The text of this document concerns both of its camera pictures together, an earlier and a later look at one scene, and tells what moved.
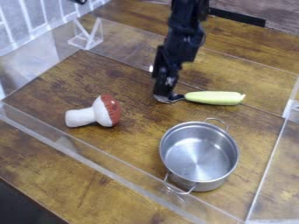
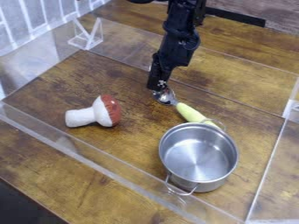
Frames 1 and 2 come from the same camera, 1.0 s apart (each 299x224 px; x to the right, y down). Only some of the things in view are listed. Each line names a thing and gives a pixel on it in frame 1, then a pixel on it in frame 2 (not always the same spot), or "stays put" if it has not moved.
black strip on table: [236, 17] stays put
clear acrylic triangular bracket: [83, 38] stays put
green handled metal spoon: [204, 98] -> [164, 96]
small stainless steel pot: [199, 151] stays put
